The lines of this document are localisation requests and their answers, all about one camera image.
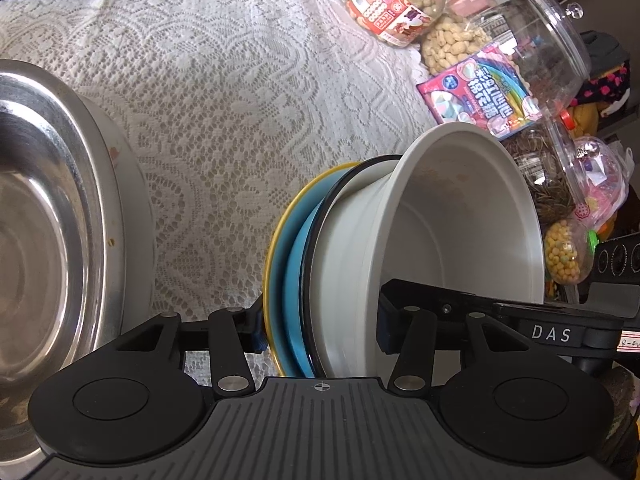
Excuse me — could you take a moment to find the white bowl yellow rim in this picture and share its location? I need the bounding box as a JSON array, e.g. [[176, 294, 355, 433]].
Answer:
[[262, 161, 362, 379]]

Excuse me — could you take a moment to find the clear jar of sunflower seeds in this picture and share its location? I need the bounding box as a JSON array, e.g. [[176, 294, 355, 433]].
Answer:
[[502, 119, 602, 227]]

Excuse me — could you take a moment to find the stainless steel bowl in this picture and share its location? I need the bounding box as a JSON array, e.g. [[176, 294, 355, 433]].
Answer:
[[0, 59, 126, 468]]

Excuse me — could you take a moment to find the pink plastic bag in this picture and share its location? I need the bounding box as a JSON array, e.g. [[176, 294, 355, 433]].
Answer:
[[570, 135, 637, 227]]

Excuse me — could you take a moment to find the blue bowl black rim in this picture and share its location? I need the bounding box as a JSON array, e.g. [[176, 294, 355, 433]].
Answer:
[[285, 155, 402, 379]]

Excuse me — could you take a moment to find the pink candy packet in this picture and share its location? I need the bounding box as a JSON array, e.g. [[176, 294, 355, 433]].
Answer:
[[417, 42, 542, 141]]

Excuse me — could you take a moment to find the dark hanging jacket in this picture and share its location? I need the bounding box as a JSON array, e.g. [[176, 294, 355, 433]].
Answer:
[[575, 30, 632, 117]]

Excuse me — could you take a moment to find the peanut jar red label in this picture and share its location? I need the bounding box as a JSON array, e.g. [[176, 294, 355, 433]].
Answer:
[[346, 0, 459, 49]]

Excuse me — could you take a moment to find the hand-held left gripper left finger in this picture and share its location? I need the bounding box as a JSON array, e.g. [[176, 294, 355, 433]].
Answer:
[[120, 299, 267, 397]]

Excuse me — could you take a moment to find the large white printed bowl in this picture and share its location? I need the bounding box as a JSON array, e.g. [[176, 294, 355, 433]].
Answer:
[[75, 94, 157, 323]]

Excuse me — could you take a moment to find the white lace tablecloth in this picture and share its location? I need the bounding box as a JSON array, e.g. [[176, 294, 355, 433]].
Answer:
[[0, 0, 443, 377]]

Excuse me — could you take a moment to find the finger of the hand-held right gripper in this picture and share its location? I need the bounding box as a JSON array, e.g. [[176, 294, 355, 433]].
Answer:
[[378, 279, 507, 320]]

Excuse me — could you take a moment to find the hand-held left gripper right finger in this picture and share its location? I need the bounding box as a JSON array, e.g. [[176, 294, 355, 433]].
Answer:
[[377, 300, 531, 397]]

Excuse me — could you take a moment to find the white plastic tub orange label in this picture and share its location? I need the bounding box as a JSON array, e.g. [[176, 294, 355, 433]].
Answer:
[[309, 122, 546, 379]]

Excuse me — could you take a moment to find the large clear lidded jar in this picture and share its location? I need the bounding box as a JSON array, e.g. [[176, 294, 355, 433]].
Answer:
[[420, 0, 594, 127]]

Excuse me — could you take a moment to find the green gumball dispenser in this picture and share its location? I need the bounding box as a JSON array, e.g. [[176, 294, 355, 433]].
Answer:
[[543, 216, 602, 287]]

